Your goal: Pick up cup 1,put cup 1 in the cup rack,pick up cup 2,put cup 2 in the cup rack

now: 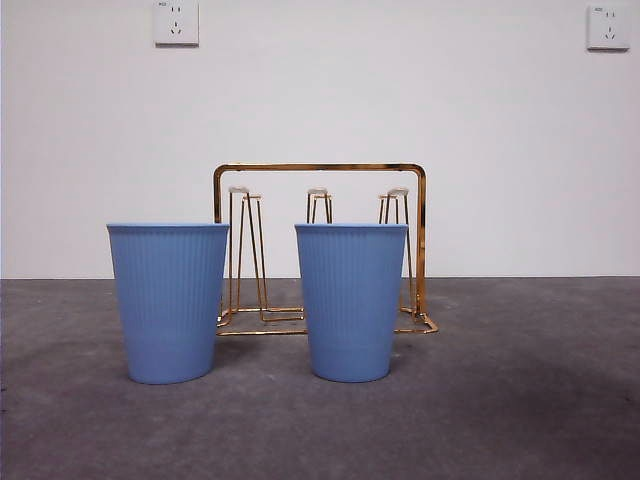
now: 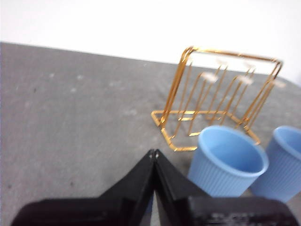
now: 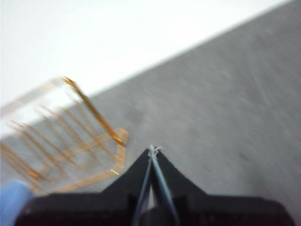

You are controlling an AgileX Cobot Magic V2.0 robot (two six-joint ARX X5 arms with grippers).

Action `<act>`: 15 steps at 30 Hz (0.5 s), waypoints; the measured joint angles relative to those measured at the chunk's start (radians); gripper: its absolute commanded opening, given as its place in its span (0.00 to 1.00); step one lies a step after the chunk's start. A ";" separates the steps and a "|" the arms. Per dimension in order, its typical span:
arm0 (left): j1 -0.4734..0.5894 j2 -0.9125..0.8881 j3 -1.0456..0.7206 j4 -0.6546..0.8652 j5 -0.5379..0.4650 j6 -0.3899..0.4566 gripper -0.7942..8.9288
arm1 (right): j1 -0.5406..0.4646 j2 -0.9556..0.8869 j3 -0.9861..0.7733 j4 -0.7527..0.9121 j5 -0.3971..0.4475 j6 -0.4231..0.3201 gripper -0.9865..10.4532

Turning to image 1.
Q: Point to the blue ribbed plastic cup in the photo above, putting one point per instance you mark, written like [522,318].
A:
[350,300]
[167,300]

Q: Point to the white wall socket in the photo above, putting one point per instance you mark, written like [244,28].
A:
[176,22]
[608,27]

